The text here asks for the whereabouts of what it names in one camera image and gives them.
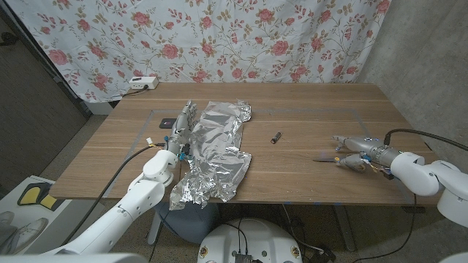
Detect white power strip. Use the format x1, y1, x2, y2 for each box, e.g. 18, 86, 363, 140
128, 76, 159, 91

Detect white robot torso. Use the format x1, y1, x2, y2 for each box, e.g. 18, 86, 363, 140
197, 218, 303, 263

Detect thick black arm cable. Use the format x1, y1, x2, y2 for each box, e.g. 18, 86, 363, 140
60, 142, 167, 246
383, 128, 468, 152

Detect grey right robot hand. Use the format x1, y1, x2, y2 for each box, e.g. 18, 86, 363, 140
331, 134, 401, 173

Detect grey table leg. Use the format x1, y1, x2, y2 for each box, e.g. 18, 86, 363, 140
147, 210, 162, 246
333, 205, 358, 252

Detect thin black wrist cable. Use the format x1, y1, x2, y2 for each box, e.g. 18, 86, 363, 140
350, 171, 418, 263

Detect floral backdrop cloth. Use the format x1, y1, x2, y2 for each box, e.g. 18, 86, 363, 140
5, 0, 392, 104

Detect grey stool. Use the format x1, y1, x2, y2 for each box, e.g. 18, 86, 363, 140
153, 201, 220, 245

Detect grey yellow scissors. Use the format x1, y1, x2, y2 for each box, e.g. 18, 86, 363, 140
312, 156, 366, 173

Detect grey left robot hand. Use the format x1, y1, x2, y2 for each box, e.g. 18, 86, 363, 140
166, 100, 198, 154

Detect black power strip cable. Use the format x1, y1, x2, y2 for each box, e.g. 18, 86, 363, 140
122, 85, 149, 98

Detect aluminum foil sheet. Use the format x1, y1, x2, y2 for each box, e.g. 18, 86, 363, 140
168, 99, 253, 212

